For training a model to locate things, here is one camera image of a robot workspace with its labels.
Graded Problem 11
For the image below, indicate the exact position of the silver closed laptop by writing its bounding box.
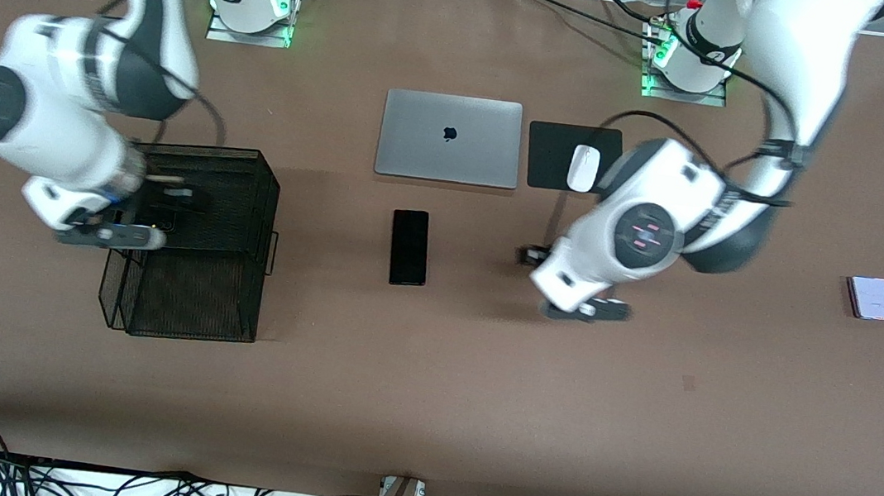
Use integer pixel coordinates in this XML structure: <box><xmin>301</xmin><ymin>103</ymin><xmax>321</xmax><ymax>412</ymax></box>
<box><xmin>373</xmin><ymin>88</ymin><xmax>527</xmax><ymax>192</ymax></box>

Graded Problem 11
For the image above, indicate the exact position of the white computer mouse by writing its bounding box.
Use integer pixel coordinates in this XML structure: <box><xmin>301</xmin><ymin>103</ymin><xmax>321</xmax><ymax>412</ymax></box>
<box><xmin>565</xmin><ymin>143</ymin><xmax>603</xmax><ymax>195</ymax></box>

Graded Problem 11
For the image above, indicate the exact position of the black square flip phone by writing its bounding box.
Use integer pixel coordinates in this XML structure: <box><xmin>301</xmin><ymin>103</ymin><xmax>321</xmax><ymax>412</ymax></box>
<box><xmin>134</xmin><ymin>197</ymin><xmax>184</xmax><ymax>237</ymax></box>

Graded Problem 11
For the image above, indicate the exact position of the black cable across table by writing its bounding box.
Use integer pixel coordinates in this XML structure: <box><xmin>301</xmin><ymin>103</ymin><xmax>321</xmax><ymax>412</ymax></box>
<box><xmin>503</xmin><ymin>0</ymin><xmax>671</xmax><ymax>45</ymax></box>

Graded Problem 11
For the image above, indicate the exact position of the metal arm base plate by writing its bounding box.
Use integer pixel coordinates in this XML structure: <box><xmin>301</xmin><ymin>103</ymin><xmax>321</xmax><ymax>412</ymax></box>
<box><xmin>638</xmin><ymin>17</ymin><xmax>736</xmax><ymax>108</ymax></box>
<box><xmin>206</xmin><ymin>0</ymin><xmax>298</xmax><ymax>50</ymax></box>

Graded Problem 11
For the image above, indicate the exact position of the black mouse pad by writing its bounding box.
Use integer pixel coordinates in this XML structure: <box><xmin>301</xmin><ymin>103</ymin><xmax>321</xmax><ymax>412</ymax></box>
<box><xmin>523</xmin><ymin>119</ymin><xmax>627</xmax><ymax>198</ymax></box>

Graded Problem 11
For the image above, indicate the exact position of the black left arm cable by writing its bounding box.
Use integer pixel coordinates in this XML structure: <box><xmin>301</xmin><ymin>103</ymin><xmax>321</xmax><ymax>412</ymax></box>
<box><xmin>540</xmin><ymin>99</ymin><xmax>798</xmax><ymax>275</ymax></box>

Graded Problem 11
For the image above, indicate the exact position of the black mesh two-tier tray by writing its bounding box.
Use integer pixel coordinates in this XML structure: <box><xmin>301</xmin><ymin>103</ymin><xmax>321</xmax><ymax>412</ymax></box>
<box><xmin>90</xmin><ymin>132</ymin><xmax>289</xmax><ymax>351</ymax></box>

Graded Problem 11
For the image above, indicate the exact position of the long black smartphone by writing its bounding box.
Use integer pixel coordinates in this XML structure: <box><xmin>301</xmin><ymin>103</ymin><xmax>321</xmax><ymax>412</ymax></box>
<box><xmin>385</xmin><ymin>207</ymin><xmax>434</xmax><ymax>289</ymax></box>

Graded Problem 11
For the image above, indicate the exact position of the pale lilac phone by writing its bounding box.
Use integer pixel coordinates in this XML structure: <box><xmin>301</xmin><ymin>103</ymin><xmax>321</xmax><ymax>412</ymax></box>
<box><xmin>843</xmin><ymin>274</ymin><xmax>884</xmax><ymax>322</ymax></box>

